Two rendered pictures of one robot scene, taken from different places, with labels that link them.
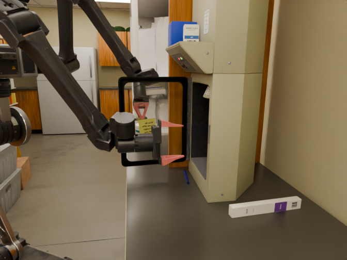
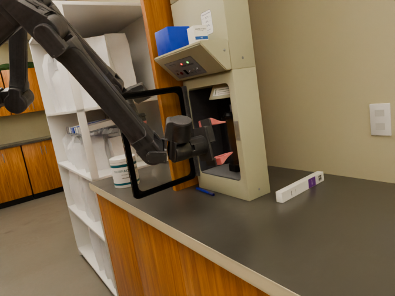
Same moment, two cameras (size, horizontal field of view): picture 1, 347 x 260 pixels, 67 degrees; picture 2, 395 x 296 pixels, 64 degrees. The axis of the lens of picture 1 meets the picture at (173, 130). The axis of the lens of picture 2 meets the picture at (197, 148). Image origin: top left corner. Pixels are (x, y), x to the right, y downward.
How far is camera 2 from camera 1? 0.46 m
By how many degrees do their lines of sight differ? 23
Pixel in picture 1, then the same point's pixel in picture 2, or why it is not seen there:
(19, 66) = not seen: outside the picture
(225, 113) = (248, 106)
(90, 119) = (143, 130)
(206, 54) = (224, 51)
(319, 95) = (306, 80)
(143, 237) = (226, 241)
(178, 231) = (251, 226)
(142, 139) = (197, 141)
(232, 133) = (256, 125)
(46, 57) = (90, 64)
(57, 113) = not seen: outside the picture
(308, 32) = (279, 29)
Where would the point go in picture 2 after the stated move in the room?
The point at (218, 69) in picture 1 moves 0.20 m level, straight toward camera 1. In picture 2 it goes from (236, 64) to (263, 56)
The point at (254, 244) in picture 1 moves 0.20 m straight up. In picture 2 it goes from (320, 210) to (314, 147)
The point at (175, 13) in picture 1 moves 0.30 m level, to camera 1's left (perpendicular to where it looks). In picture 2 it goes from (153, 21) to (76, 26)
